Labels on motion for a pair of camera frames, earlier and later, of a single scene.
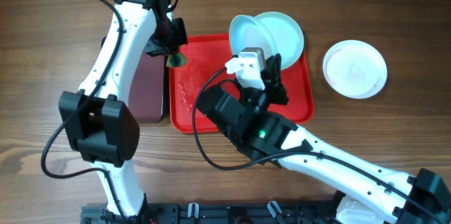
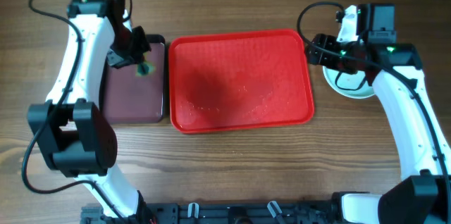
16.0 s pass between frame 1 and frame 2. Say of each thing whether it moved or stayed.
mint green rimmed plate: moved
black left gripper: moved
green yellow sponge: moved
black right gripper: moved
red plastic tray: stayed
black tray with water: stayed
